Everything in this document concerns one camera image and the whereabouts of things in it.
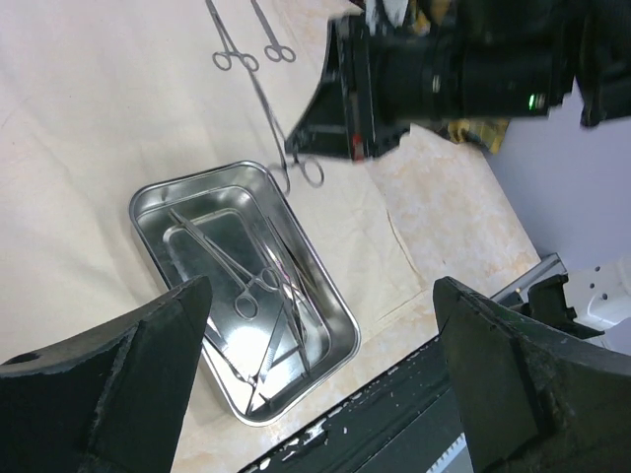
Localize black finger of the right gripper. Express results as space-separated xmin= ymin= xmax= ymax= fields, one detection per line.
xmin=284 ymin=22 xmax=348 ymax=158

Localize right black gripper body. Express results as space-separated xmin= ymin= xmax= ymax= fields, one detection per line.
xmin=339 ymin=1 xmax=565 ymax=161

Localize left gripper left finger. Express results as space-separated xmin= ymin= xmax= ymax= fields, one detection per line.
xmin=1 ymin=277 xmax=213 ymax=472

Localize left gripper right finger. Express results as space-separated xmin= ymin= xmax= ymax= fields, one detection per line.
xmin=433 ymin=277 xmax=630 ymax=472

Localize steel hemostat forceps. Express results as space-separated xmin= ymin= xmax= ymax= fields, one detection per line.
xmin=245 ymin=66 xmax=325 ymax=196

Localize steel surgical scissors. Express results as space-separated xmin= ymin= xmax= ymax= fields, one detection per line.
xmin=250 ymin=0 xmax=297 ymax=63

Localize steel instrument tray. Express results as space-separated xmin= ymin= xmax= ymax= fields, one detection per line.
xmin=129 ymin=161 xmax=361 ymax=427

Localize beige cloth wrap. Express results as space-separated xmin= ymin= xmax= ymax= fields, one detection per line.
xmin=1 ymin=1 xmax=425 ymax=472

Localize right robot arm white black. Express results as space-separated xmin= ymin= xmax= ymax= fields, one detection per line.
xmin=285 ymin=1 xmax=630 ymax=162

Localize yellow plaid shirt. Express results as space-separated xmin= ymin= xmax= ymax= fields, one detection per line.
xmin=447 ymin=119 xmax=510 ymax=154

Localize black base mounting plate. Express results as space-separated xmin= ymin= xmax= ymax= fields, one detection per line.
xmin=244 ymin=338 xmax=462 ymax=472

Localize steel clamp in tray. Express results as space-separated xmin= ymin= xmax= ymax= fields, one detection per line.
xmin=245 ymin=218 xmax=312 ymax=415

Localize aluminium front rail frame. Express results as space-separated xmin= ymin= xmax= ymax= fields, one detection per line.
xmin=491 ymin=253 xmax=566 ymax=307

